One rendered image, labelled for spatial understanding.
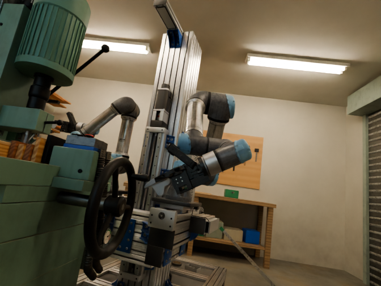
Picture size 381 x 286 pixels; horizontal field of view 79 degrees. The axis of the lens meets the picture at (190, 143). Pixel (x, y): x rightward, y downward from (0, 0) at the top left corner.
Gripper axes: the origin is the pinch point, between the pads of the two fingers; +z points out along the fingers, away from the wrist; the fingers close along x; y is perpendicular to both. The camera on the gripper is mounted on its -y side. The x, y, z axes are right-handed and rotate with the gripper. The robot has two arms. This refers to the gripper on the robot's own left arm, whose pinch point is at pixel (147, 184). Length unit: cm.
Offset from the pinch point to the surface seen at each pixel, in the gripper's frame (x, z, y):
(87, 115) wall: 317, 144, -203
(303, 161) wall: 338, -179, 26
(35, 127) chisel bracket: -11.2, 24.1, -28.6
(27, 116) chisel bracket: -11.4, 25.5, -33.4
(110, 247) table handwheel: -7.2, 14.5, 13.7
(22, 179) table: -24.2, 21.7, -9.8
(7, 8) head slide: -14, 21, -72
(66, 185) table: -13.7, 18.1, -6.7
